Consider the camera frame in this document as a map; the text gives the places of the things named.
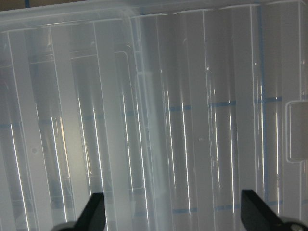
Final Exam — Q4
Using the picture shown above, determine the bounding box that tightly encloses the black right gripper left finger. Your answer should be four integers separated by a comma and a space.
73, 192, 106, 231

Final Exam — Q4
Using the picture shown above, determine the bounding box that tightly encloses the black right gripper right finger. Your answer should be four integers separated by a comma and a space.
241, 190, 289, 231

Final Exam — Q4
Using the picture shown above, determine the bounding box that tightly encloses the clear plastic box lid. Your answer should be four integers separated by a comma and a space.
0, 0, 308, 231

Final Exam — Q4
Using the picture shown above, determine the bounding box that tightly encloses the clear plastic storage box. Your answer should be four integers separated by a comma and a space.
0, 7, 154, 231

